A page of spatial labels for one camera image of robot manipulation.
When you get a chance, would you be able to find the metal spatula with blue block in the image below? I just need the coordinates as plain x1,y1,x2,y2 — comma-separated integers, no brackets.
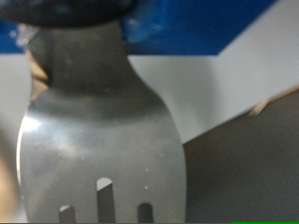
0,0,278,224

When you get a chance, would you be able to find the silver toaster oven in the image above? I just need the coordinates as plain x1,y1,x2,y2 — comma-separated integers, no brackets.
0,0,299,224

